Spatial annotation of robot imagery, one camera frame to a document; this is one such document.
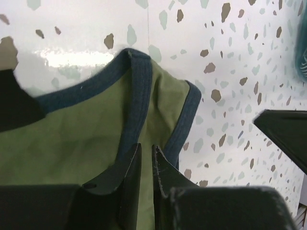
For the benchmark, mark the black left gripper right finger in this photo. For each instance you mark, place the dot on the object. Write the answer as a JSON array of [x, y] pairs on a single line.
[[179, 204]]

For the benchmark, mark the olive green tank top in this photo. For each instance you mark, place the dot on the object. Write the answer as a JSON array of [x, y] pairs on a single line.
[[90, 125]]

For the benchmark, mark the translucent blue plastic bin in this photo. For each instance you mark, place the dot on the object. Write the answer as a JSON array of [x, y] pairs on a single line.
[[301, 52]]

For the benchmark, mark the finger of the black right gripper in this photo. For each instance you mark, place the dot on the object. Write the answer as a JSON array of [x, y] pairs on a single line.
[[17, 108], [288, 130]]

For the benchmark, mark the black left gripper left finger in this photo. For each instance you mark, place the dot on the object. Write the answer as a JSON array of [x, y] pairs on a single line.
[[107, 202]]

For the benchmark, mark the black white striped tank top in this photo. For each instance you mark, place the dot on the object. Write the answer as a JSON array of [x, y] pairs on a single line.
[[302, 64]]

